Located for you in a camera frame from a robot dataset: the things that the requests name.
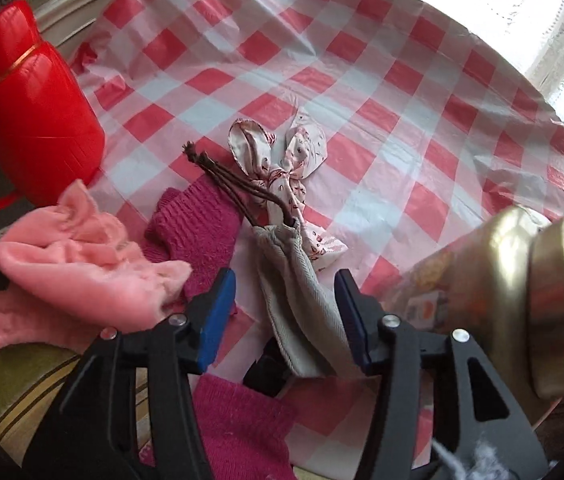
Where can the magenta knitted cloth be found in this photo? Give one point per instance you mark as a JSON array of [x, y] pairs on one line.
[[197, 230], [242, 425]]

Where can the red white checkered tablecloth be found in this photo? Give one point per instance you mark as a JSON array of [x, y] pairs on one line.
[[361, 60]]

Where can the white carved dresser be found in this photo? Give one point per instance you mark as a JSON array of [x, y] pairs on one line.
[[72, 2]]

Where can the pink fleece cloth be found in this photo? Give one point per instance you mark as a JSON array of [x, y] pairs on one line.
[[77, 270]]

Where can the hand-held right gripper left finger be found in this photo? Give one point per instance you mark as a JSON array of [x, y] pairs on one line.
[[217, 320]]

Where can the grey yarn tuft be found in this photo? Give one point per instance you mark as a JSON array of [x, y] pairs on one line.
[[486, 460]]

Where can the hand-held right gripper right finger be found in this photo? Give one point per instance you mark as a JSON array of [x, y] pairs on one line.
[[351, 320]]

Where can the glass jar with gold lid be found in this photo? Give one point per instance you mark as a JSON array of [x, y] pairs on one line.
[[506, 270]]

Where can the floral satin bow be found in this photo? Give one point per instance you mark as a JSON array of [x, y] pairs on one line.
[[292, 170]]

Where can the red thermos flask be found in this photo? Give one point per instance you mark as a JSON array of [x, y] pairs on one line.
[[32, 110]]

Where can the black cloth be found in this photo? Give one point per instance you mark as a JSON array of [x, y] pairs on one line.
[[267, 370]]

